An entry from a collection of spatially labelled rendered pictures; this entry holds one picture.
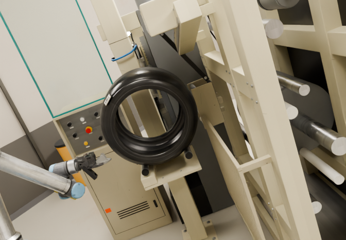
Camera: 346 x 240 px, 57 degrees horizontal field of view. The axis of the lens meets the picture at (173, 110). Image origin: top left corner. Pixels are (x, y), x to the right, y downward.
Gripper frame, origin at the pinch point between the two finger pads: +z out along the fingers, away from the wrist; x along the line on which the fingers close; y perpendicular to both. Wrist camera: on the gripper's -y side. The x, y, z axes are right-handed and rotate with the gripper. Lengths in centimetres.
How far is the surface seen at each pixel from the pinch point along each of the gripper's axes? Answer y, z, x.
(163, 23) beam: 73, 50, -37
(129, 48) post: 62, 29, 25
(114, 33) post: 73, 22, 25
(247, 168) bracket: 5, 70, -60
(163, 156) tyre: -1.1, 33.7, -12.1
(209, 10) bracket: 74, 71, -38
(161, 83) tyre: 41, 43, -12
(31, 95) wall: 18, -128, 249
